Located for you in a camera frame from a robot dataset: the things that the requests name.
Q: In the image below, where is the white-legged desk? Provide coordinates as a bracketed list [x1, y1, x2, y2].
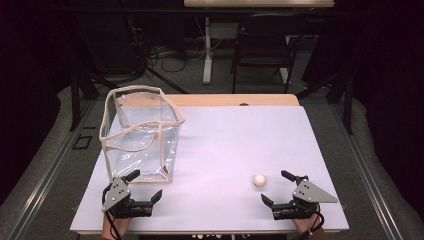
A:
[183, 0, 335, 85]

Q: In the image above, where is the black chair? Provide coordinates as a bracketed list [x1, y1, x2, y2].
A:
[230, 13, 308, 95]

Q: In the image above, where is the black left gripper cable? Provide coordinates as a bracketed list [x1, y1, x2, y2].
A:
[100, 182, 124, 240]

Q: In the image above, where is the black metal stand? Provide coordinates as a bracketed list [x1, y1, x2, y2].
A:
[68, 19, 188, 132]
[296, 71, 355, 136]

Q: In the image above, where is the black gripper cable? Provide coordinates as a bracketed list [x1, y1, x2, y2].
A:
[100, 182, 124, 240]
[298, 204, 326, 240]

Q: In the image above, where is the white ball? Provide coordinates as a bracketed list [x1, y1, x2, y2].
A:
[253, 173, 267, 188]

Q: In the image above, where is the person's left hand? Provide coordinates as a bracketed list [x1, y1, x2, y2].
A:
[101, 214, 131, 240]

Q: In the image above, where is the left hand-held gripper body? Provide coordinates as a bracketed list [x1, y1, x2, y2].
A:
[101, 177, 155, 220]

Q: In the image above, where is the clear plastic bag beige trim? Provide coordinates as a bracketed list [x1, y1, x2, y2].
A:
[98, 84, 187, 184]

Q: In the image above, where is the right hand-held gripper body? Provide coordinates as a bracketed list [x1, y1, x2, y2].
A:
[271, 175, 339, 221]

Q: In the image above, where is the person's right hand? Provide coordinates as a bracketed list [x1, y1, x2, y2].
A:
[292, 212, 323, 236]

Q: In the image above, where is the wooden table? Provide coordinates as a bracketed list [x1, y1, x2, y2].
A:
[164, 93, 301, 108]

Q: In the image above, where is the bundle of floor cables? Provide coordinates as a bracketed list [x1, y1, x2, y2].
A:
[146, 41, 208, 74]

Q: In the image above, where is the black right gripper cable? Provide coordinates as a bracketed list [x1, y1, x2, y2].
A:
[298, 204, 326, 240]

